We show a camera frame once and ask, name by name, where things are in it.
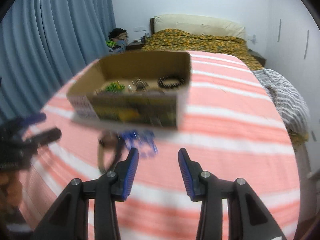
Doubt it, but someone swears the open cardboard box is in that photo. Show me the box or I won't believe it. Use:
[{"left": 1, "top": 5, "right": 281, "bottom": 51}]
[{"left": 66, "top": 50, "right": 191, "bottom": 128}]

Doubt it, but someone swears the white wardrobe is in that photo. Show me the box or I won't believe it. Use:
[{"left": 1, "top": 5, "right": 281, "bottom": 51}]
[{"left": 266, "top": 0, "right": 319, "bottom": 173}]

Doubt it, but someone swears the pile of clothes with hat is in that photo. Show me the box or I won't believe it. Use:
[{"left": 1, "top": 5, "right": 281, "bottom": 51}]
[{"left": 106, "top": 28, "right": 128, "bottom": 54}]

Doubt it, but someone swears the dark left nightstand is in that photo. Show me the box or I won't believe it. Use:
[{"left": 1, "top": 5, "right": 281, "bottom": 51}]
[{"left": 126, "top": 41, "right": 145, "bottom": 51}]

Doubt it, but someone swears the dark maroon bead bracelet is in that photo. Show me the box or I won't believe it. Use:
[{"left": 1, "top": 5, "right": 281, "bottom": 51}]
[{"left": 157, "top": 75, "right": 186, "bottom": 90}]

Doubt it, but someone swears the green bead bracelet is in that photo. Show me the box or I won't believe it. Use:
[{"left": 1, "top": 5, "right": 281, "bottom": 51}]
[{"left": 104, "top": 81, "right": 126, "bottom": 94}]

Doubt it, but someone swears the blue curtain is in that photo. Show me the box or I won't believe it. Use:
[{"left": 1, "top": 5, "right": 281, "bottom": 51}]
[{"left": 1, "top": 0, "right": 116, "bottom": 121}]

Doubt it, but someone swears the grey white patterned blanket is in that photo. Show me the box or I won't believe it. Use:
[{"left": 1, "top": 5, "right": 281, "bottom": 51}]
[{"left": 253, "top": 68, "right": 310, "bottom": 136}]

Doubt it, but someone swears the dark nightstand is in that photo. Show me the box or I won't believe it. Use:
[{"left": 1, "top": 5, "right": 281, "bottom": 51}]
[
  {"left": 248, "top": 50, "right": 266, "bottom": 67},
  {"left": 126, "top": 41, "right": 145, "bottom": 51}
]

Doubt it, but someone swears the cream padded headboard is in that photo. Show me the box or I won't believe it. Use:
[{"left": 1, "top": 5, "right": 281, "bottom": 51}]
[{"left": 153, "top": 14, "right": 246, "bottom": 39}]

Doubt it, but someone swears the dark right nightstand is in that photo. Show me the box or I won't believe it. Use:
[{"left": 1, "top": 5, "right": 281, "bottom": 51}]
[{"left": 248, "top": 50, "right": 266, "bottom": 67}]

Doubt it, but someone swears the left hand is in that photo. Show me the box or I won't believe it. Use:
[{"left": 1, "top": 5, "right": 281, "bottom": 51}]
[{"left": 1, "top": 171, "right": 22, "bottom": 207}]

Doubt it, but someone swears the striped pink white cloth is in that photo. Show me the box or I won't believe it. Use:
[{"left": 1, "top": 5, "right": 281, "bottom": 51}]
[{"left": 20, "top": 51, "right": 300, "bottom": 239}]

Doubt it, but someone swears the blue bead bracelet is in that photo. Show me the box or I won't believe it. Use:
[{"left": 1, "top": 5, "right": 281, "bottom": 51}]
[{"left": 121, "top": 129, "right": 158, "bottom": 158}]

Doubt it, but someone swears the black band bracelet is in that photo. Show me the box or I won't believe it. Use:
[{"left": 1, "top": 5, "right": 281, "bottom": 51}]
[{"left": 96, "top": 130, "right": 126, "bottom": 174}]

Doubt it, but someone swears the metal keyring with charm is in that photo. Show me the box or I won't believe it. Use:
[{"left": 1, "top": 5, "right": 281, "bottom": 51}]
[{"left": 131, "top": 78, "right": 149, "bottom": 91}]

